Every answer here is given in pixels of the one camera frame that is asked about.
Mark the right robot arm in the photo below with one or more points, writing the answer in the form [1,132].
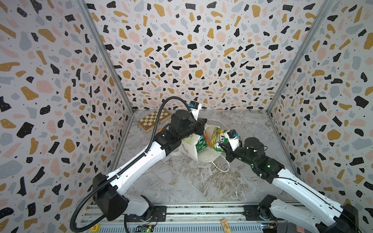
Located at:
[320,215]

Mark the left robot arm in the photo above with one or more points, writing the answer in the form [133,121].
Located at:
[111,199]

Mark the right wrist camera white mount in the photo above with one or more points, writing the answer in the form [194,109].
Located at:
[233,139]

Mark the green circuit board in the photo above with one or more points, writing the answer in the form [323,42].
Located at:
[144,229]

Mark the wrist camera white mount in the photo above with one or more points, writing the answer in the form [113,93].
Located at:
[233,139]
[195,108]

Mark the wooden tag on rail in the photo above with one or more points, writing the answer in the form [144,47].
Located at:
[225,226]

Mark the wooden chessboard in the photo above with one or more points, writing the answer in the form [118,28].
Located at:
[148,122]

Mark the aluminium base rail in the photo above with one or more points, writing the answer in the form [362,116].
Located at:
[201,218]

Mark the white paper bag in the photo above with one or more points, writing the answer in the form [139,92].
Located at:
[207,155]

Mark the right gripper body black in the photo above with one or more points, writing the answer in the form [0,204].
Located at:
[240,154]

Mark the red label tag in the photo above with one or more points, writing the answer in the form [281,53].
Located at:
[300,229]

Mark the yellow green Fox's candy bag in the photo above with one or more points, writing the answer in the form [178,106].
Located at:
[218,137]

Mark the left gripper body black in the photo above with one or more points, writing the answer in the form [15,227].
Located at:
[197,128]

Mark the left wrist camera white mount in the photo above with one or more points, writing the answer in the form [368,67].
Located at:
[195,108]

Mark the yellow label tag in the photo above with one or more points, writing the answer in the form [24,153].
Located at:
[95,228]

